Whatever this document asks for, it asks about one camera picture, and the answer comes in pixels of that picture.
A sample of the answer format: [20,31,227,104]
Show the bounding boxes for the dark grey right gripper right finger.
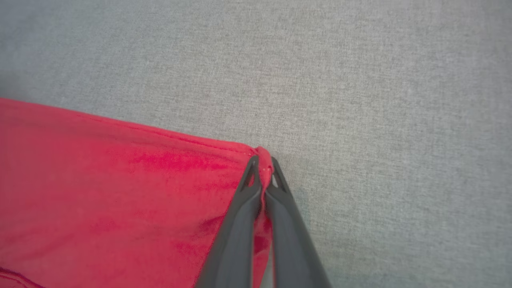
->
[264,156,332,288]

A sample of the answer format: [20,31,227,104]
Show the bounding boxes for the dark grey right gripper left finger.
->
[194,155,263,288]

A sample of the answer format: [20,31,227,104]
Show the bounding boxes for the grey fabric sofa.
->
[0,0,512,288]

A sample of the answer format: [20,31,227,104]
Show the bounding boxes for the red shirt with white sleeves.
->
[0,98,277,288]

